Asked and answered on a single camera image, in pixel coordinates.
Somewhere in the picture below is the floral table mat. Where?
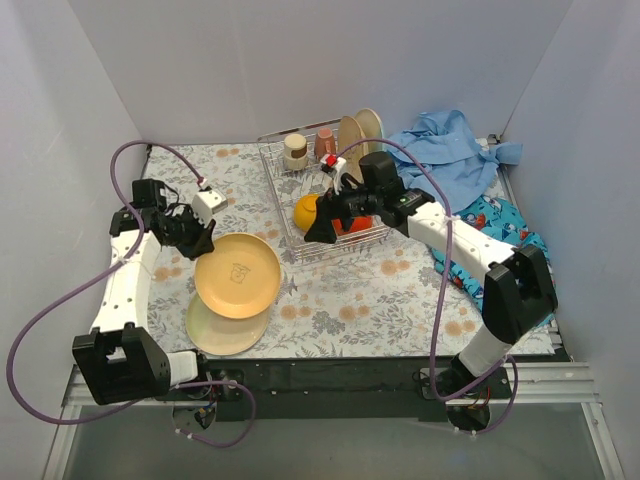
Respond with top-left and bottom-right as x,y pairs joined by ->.
144,144 -> 482,358

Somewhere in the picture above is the wire dish rack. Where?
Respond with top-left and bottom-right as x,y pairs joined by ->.
257,119 -> 391,262

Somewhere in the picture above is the yellow bowl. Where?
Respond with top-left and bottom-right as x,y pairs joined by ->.
293,194 -> 319,232

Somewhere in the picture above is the cream steel tumbler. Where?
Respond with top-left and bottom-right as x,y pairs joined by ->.
283,133 -> 308,171

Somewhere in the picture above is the shark print cloth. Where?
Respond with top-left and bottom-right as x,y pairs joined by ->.
448,195 -> 551,310

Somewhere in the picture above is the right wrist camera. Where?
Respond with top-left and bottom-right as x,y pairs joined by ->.
320,154 -> 359,195

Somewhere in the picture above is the light blue shirt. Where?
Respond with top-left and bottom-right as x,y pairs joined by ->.
386,110 -> 523,212

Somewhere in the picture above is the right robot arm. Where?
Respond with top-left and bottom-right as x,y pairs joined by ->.
304,152 -> 558,400

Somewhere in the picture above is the red bowl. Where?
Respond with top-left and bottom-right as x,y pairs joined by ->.
332,216 -> 373,236

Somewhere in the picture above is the purple cable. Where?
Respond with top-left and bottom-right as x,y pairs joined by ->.
5,140 -> 257,448
334,137 -> 518,434

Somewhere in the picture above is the lower tan plate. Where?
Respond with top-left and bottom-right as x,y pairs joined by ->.
185,295 -> 271,356

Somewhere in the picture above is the cream and blue plate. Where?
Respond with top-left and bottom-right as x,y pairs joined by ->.
354,108 -> 385,158

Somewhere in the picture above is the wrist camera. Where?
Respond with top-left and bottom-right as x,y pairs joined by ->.
191,188 -> 228,226
320,154 -> 359,195

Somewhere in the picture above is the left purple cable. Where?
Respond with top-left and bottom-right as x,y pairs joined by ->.
5,140 -> 257,448

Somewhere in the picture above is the pink mug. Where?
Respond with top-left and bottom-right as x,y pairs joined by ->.
314,127 -> 336,160

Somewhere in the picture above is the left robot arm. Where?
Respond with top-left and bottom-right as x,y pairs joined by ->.
72,179 -> 227,405

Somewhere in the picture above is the aluminium frame rail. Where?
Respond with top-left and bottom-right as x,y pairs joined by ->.
62,363 -> 601,409

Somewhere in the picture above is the orange plate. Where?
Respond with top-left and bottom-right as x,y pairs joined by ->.
194,233 -> 281,320

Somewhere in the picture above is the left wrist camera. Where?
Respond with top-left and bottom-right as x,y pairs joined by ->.
191,188 -> 228,226

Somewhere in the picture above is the bird pattern plate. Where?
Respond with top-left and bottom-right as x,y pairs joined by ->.
337,116 -> 372,183

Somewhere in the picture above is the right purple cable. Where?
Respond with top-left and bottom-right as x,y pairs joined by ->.
334,137 -> 518,434

